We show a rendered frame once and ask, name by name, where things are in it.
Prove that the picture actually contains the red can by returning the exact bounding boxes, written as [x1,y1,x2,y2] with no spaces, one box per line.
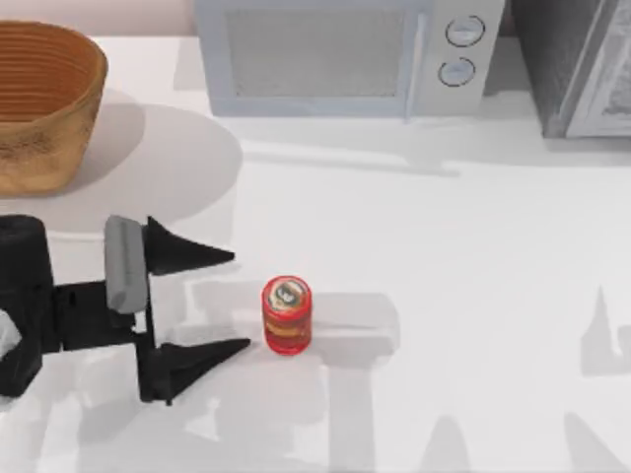
[260,275,315,356]

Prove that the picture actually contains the brown woven basket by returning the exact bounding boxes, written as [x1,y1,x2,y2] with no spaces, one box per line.
[0,20,109,195]

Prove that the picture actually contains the microwave oven door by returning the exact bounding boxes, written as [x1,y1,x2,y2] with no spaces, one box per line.
[192,0,428,120]

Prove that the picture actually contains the pale microwave oven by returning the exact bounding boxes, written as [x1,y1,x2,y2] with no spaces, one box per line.
[192,0,507,125]

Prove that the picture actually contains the round microwave knob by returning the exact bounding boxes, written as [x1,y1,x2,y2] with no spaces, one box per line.
[437,54,478,89]
[444,14,487,49]

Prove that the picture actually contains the pale grey cabinet door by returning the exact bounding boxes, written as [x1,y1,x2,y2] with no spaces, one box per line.
[563,0,631,139]

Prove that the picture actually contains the microwave door handle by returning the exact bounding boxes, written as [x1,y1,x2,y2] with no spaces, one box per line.
[403,11,428,124]

